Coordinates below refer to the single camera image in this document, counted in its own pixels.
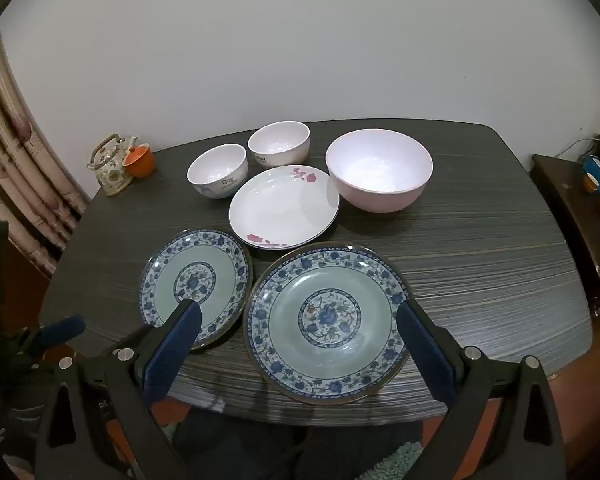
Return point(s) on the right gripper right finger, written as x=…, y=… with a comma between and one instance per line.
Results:
x=456, y=377

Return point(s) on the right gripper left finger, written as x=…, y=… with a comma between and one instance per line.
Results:
x=140, y=373

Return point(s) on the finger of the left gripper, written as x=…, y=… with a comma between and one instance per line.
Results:
x=50, y=336

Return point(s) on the small blue floral plate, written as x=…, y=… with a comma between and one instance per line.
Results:
x=210, y=267

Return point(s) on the large blue floral plate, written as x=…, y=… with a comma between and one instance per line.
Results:
x=320, y=324

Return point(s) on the white bowl blue print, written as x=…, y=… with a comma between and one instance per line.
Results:
x=219, y=172

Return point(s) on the white plate pink roses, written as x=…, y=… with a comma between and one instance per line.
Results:
x=284, y=207

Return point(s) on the large pink bowl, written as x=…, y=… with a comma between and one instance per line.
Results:
x=378, y=170

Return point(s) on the white bowl pink base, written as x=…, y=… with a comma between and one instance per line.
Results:
x=280, y=144

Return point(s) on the beige patterned curtain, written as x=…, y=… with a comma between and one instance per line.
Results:
x=38, y=199

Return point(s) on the floral ceramic teapot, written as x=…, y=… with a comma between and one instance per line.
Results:
x=107, y=163

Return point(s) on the dark side cabinet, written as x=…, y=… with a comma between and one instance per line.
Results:
x=577, y=213

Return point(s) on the orange lidded cup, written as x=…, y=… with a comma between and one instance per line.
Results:
x=139, y=161

